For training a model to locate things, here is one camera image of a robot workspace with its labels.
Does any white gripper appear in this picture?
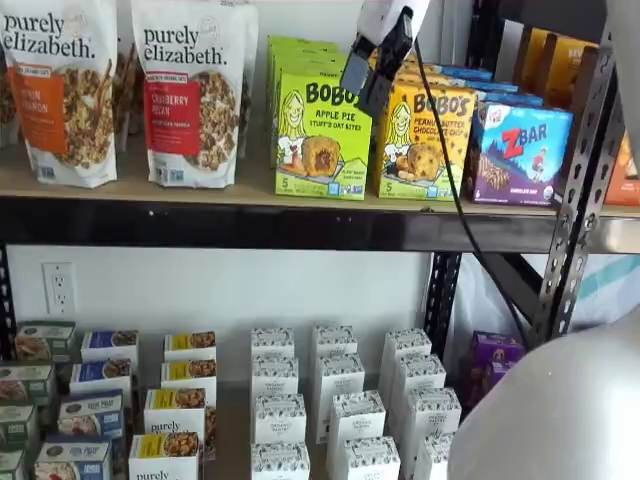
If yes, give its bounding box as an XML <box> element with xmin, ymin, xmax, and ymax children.
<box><xmin>339</xmin><ymin>0</ymin><xmax>433</xmax><ymax>116</ymax></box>

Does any green Bobo's apple pie box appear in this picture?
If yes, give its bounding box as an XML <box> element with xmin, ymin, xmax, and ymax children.
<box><xmin>266</xmin><ymin>34</ymin><xmax>340</xmax><ymax>52</ymax></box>
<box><xmin>268</xmin><ymin>46</ymin><xmax>346</xmax><ymax>65</ymax></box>
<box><xmin>270</xmin><ymin>57</ymin><xmax>351</xmax><ymax>169</ymax></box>
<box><xmin>273</xmin><ymin>72</ymin><xmax>374</xmax><ymax>202</ymax></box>

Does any blue purple Zbar box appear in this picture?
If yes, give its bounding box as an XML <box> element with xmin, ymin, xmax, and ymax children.
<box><xmin>429</xmin><ymin>63</ymin><xmax>495</xmax><ymax>82</ymax></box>
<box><xmin>449</xmin><ymin>77</ymin><xmax>520</xmax><ymax>95</ymax></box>
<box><xmin>464</xmin><ymin>101</ymin><xmax>575</xmax><ymax>206</ymax></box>
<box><xmin>473</xmin><ymin>89</ymin><xmax>545</xmax><ymax>108</ymax></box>

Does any particle board shelf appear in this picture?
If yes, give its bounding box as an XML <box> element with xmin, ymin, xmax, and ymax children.
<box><xmin>597</xmin><ymin>202</ymin><xmax>640</xmax><ymax>219</ymax></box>
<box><xmin>0</xmin><ymin>127</ymin><xmax>561</xmax><ymax>217</ymax></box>

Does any brown yellow snack box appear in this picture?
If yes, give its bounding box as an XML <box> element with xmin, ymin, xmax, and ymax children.
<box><xmin>544</xmin><ymin>34</ymin><xmax>602</xmax><ymax>110</ymax></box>
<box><xmin>514</xmin><ymin>27</ymin><xmax>557</xmax><ymax>96</ymax></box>

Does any black metal shelf rack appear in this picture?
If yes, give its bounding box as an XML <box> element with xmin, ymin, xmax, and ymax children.
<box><xmin>0</xmin><ymin>0</ymin><xmax>561</xmax><ymax>364</ymax></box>

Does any large orange snack box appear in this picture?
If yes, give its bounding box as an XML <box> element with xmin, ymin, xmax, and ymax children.
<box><xmin>603</xmin><ymin>132</ymin><xmax>640</xmax><ymax>207</ymax></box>

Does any yellow label granola box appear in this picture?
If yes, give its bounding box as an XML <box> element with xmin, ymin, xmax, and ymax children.
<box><xmin>128</xmin><ymin>432</ymin><xmax>204</xmax><ymax>480</ymax></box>
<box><xmin>163</xmin><ymin>330</ymin><xmax>218</xmax><ymax>364</ymax></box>
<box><xmin>143</xmin><ymin>387</ymin><xmax>217</xmax><ymax>461</ymax></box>
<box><xmin>160</xmin><ymin>358</ymin><xmax>218</xmax><ymax>394</ymax></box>

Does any blue label oatmeal box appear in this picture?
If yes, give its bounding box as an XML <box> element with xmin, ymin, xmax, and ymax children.
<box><xmin>80</xmin><ymin>329</ymin><xmax>140</xmax><ymax>371</ymax></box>
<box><xmin>68</xmin><ymin>358</ymin><xmax>134</xmax><ymax>401</ymax></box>
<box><xmin>33</xmin><ymin>435</ymin><xmax>114</xmax><ymax>480</ymax></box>
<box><xmin>57</xmin><ymin>389</ymin><xmax>125</xmax><ymax>440</ymax></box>

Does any green label oatmeal box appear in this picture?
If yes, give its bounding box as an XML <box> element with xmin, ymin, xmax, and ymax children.
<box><xmin>0</xmin><ymin>448</ymin><xmax>27</xmax><ymax>480</ymax></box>
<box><xmin>0</xmin><ymin>363</ymin><xmax>57</xmax><ymax>407</ymax></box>
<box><xmin>14</xmin><ymin>321</ymin><xmax>77</xmax><ymax>365</ymax></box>
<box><xmin>0</xmin><ymin>402</ymin><xmax>40</xmax><ymax>451</ymax></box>

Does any cranberry pecan granola bag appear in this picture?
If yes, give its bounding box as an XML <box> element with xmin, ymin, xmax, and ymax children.
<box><xmin>232</xmin><ymin>2</ymin><xmax>260</xmax><ymax>161</ymax></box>
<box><xmin>130</xmin><ymin>0</ymin><xmax>251</xmax><ymax>190</ymax></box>

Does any pumpkin cinnamon granola bag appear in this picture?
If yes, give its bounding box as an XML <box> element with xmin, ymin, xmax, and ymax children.
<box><xmin>112</xmin><ymin>37</ymin><xmax>140</xmax><ymax>139</ymax></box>
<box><xmin>0</xmin><ymin>0</ymin><xmax>120</xmax><ymax>190</ymax></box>

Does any white patterned carton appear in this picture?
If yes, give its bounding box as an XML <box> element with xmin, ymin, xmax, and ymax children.
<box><xmin>402</xmin><ymin>387</ymin><xmax>462</xmax><ymax>471</ymax></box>
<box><xmin>312</xmin><ymin>325</ymin><xmax>360</xmax><ymax>359</ymax></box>
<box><xmin>250</xmin><ymin>441</ymin><xmax>312</xmax><ymax>480</ymax></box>
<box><xmin>326</xmin><ymin>390</ymin><xmax>387</xmax><ymax>474</ymax></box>
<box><xmin>254</xmin><ymin>393</ymin><xmax>308</xmax><ymax>445</ymax></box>
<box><xmin>315</xmin><ymin>352</ymin><xmax>367</xmax><ymax>445</ymax></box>
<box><xmin>392</xmin><ymin>353</ymin><xmax>448</xmax><ymax>431</ymax></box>
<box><xmin>342</xmin><ymin>436</ymin><xmax>402</xmax><ymax>480</ymax></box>
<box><xmin>382</xmin><ymin>328</ymin><xmax>433</xmax><ymax>396</ymax></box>
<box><xmin>250</xmin><ymin>327</ymin><xmax>297</xmax><ymax>359</ymax></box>
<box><xmin>413</xmin><ymin>433</ymin><xmax>456</xmax><ymax>480</ymax></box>
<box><xmin>251</xmin><ymin>355</ymin><xmax>300</xmax><ymax>396</ymax></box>

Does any white patterned cartons group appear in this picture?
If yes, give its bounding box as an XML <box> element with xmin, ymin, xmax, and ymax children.
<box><xmin>49</xmin><ymin>324</ymin><xmax>451</xmax><ymax>480</ymax></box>

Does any white granola bag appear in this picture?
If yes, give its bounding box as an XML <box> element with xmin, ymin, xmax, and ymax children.
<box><xmin>0</xmin><ymin>47</ymin><xmax>22</xmax><ymax>150</ymax></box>

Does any black cable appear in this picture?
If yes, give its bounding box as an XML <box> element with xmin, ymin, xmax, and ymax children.
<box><xmin>410</xmin><ymin>37</ymin><xmax>534</xmax><ymax>351</ymax></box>

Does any white wall outlet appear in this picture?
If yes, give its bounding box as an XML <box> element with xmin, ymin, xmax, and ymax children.
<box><xmin>42</xmin><ymin>262</ymin><xmax>77</xmax><ymax>325</ymax></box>

